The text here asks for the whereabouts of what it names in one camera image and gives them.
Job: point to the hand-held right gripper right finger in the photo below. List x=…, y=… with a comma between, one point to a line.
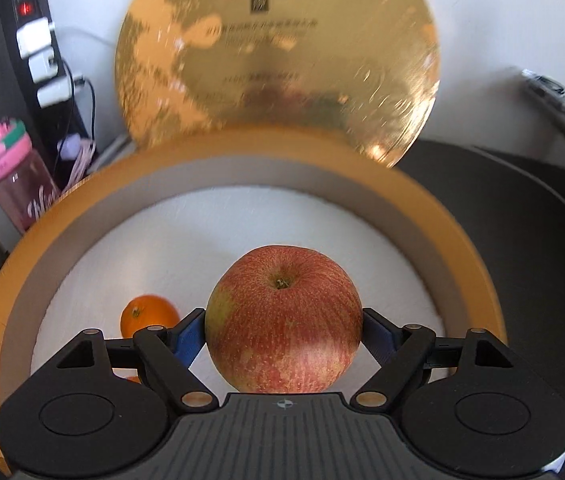
x=377, y=336

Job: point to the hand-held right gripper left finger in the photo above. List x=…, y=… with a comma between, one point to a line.
x=190, y=337

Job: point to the orange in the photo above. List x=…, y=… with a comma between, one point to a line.
x=150, y=315

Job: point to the red apple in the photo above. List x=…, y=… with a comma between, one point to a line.
x=282, y=325

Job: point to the round gold gift box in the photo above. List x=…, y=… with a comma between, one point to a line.
x=262, y=145

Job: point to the black desktop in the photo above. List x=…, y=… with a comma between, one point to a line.
x=537, y=285

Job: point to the pink water bottle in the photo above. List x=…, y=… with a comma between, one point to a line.
x=17, y=185

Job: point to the white charger plug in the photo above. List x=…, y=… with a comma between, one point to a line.
x=42, y=66
x=55, y=92
x=35, y=37

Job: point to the round gold box lid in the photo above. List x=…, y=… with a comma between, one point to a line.
x=272, y=60

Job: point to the black power strip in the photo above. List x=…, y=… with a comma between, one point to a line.
x=12, y=70

